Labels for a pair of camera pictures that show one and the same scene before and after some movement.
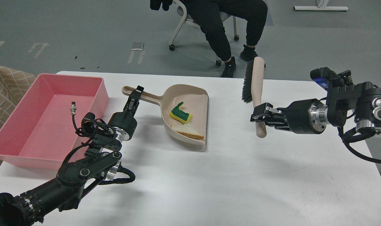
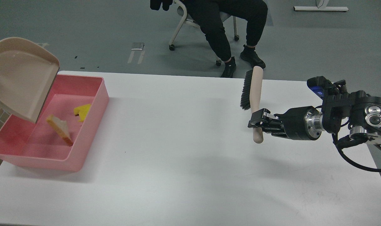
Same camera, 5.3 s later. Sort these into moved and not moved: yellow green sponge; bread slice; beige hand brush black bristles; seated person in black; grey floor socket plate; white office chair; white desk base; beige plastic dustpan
Moved: beige hand brush black bristles; beige plastic dustpan; yellow green sponge; bread slice
Not moved: white office chair; white desk base; grey floor socket plate; seated person in black
